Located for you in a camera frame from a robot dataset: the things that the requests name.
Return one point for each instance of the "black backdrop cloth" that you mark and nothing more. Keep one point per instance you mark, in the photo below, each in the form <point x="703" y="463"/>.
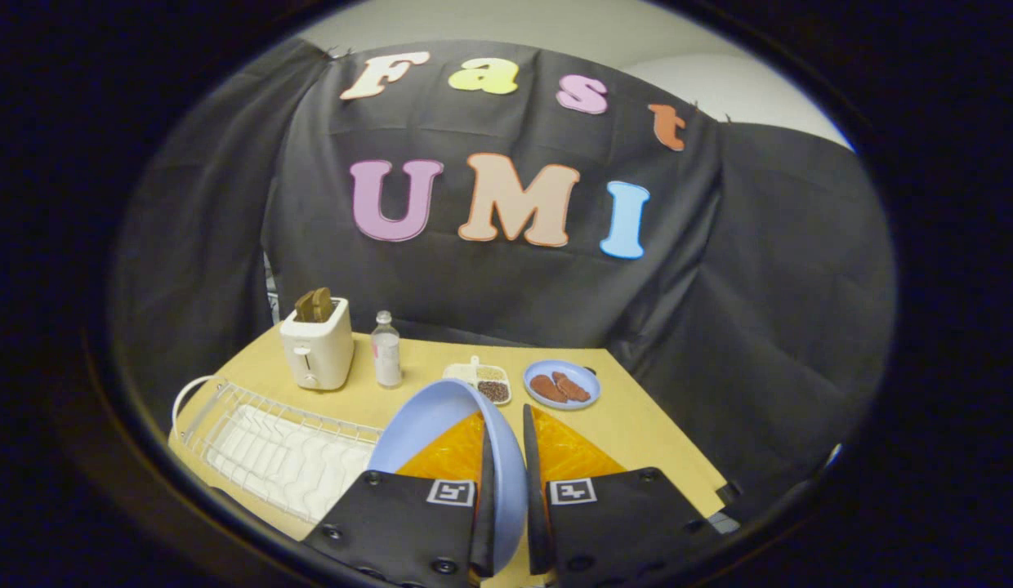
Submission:
<point x="515" y="269"/>

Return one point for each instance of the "white toaster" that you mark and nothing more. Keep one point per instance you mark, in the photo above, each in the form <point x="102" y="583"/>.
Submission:
<point x="317" y="347"/>

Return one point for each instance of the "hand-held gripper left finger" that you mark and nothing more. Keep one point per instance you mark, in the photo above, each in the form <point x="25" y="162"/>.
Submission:
<point x="484" y="510"/>

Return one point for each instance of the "clear plastic bottle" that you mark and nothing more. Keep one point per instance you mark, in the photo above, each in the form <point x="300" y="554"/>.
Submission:
<point x="386" y="351"/>

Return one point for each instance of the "light blue plate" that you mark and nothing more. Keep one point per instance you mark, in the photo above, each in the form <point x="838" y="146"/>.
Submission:
<point x="441" y="420"/>

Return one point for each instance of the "brown meat piece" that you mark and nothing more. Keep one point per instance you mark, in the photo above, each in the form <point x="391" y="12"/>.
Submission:
<point x="573" y="386"/>
<point x="546" y="389"/>

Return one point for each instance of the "small blue plate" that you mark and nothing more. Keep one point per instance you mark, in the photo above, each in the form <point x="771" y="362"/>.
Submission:
<point x="584" y="377"/>

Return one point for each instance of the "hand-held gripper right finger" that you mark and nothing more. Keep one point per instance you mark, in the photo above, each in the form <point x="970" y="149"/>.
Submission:
<point x="536" y="506"/>

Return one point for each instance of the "brown toast slice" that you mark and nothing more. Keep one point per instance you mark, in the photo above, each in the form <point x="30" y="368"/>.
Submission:
<point x="314" y="305"/>

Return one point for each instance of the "white divided tray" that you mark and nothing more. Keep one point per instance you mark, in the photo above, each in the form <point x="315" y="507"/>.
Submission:
<point x="482" y="380"/>

